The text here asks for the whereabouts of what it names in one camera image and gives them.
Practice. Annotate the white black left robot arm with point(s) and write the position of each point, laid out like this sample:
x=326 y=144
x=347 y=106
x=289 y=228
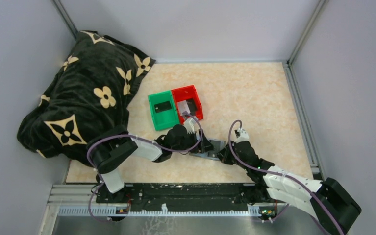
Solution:
x=109 y=150

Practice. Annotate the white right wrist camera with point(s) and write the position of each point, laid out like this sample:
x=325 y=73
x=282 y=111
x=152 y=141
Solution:
x=241 y=135

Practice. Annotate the green plastic bin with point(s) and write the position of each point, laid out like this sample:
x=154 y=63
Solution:
x=163 y=120

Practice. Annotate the grey leather card holder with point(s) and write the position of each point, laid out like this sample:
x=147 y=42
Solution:
x=218 y=145

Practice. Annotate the red plastic bin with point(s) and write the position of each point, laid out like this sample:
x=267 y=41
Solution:
x=185 y=93

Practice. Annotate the black floral plush blanket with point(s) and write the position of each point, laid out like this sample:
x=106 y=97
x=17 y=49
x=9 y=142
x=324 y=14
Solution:
x=89 y=95

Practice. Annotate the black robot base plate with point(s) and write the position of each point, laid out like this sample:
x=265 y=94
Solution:
x=201 y=197

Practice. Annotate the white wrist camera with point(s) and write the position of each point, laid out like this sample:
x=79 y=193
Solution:
x=241 y=135
x=191 y=125

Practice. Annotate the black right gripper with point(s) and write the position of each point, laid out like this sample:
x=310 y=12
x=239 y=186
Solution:
x=223 y=155

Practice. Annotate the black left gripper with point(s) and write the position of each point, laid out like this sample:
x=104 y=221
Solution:
x=205 y=145

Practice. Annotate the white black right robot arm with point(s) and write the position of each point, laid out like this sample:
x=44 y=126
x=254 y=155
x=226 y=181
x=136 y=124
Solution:
x=326 y=201

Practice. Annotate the slotted grey cable duct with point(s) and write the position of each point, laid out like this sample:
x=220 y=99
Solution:
x=113 y=211

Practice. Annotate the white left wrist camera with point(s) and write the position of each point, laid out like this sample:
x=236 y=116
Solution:
x=191 y=125

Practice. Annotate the silver grey credit card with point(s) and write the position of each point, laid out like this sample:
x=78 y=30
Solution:
x=183 y=107

